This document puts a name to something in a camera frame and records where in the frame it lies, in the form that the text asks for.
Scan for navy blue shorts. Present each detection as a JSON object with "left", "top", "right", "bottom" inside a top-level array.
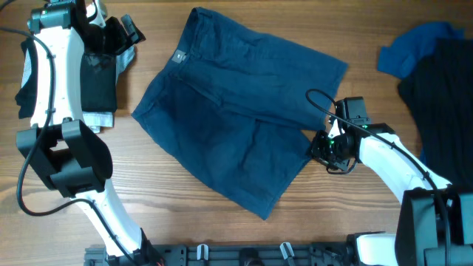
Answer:
[{"left": 132, "top": 7, "right": 348, "bottom": 219}]

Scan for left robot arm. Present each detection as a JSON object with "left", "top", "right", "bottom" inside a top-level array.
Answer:
[{"left": 16, "top": 1, "right": 165, "bottom": 265}]

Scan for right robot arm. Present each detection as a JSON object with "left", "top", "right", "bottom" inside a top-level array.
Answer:
[{"left": 308, "top": 97, "right": 472, "bottom": 265}]

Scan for folded black shirt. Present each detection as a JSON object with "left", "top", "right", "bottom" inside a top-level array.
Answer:
[{"left": 15, "top": 7, "right": 145, "bottom": 125}]

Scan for folded white grey shirt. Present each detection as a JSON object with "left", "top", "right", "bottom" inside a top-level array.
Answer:
[{"left": 15, "top": 38, "right": 135, "bottom": 133}]

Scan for blue shirt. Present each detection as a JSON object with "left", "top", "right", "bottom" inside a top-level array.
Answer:
[{"left": 378, "top": 21, "right": 465, "bottom": 79}]

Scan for black shirt on pile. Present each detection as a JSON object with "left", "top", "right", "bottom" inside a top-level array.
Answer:
[{"left": 398, "top": 39, "right": 472, "bottom": 188}]

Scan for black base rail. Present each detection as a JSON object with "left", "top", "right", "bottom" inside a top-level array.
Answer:
[{"left": 84, "top": 242, "right": 413, "bottom": 266}]

